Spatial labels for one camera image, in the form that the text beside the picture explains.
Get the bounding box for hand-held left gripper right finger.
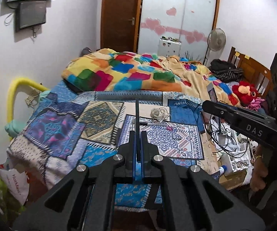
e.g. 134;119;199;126
140;130;266;231

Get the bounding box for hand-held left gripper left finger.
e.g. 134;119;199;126
12;130;139;231

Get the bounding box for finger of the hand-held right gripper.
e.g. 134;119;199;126
202;100;277;128

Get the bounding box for black stick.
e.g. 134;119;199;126
135;99;142;162

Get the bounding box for white cable coil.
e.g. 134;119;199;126
150;107;172;123

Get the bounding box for person's right hand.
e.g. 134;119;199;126
250;147;268;193

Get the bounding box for red plush toy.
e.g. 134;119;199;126
232;80;258;104

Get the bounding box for black striped clothes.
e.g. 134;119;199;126
210;59;245;83

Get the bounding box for wooden headboard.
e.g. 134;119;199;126
227;46;275;94

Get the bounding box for dark spiky plant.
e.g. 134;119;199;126
184;50;202;63

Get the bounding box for blue-grey patterned bolster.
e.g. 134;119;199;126
95;91;164;102

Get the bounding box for standing fan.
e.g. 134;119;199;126
202;28;226;64

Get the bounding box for white box appliance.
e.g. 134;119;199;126
158;37;182;58

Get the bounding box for blue patchwork bed sheet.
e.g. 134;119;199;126
6;80;219;210

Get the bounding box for colourful patch blanket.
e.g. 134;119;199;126
62;48;241;107

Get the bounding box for frosted sliding wardrobe door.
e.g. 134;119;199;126
180;0;218;63
138;0;188;56

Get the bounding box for pink heart stickers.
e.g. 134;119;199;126
140;0;210;44

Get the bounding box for teal cloth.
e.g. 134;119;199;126
5;120;29;138

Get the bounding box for white shopping bag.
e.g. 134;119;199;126
0;165;30;205

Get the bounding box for brown wooden door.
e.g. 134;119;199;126
100;0;144;53

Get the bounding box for small black monitor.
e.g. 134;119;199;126
15;0;47;33

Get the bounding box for beige wall socket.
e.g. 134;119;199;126
25;90;43;108

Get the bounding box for yellow foam padded rail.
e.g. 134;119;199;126
7;78;50;141

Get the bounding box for television cable loop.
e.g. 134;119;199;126
4;13;15;26

